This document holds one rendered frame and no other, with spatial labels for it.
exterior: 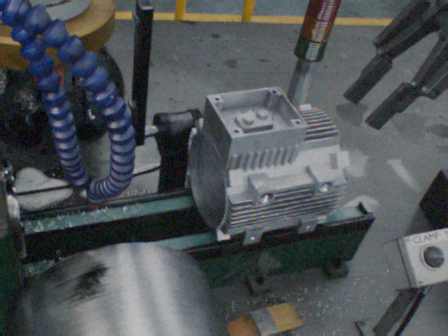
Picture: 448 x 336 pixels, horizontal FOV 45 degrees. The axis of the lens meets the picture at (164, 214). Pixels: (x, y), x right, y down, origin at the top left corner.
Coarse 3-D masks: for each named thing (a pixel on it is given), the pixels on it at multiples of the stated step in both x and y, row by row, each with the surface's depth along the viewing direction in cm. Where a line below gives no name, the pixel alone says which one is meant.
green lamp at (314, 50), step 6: (300, 36) 109; (300, 42) 110; (306, 42) 108; (312, 42) 108; (318, 42) 108; (324, 42) 108; (300, 48) 110; (306, 48) 109; (312, 48) 109; (318, 48) 109; (324, 48) 110; (300, 54) 111; (306, 54) 110; (312, 54) 110; (318, 54) 110
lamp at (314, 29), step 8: (304, 16) 107; (304, 24) 107; (312, 24) 106; (320, 24) 105; (328, 24) 105; (304, 32) 108; (312, 32) 107; (320, 32) 106; (328, 32) 107; (312, 40) 108; (320, 40) 107
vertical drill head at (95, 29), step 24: (48, 0) 52; (72, 0) 54; (96, 0) 58; (0, 24) 53; (72, 24) 54; (96, 24) 55; (0, 48) 52; (96, 48) 56; (0, 72) 58; (0, 96) 60
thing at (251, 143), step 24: (216, 96) 80; (240, 96) 82; (264, 96) 84; (216, 120) 78; (240, 120) 80; (264, 120) 80; (288, 120) 82; (216, 144) 80; (240, 144) 75; (264, 144) 77; (288, 144) 79
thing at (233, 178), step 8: (304, 104) 90; (200, 120) 85; (200, 128) 85; (336, 152) 83; (344, 152) 82; (336, 160) 82; (344, 160) 82; (240, 168) 78; (336, 168) 83; (224, 176) 79; (232, 176) 77; (240, 176) 78; (232, 184) 77; (240, 184) 78; (320, 216) 91; (216, 232) 86
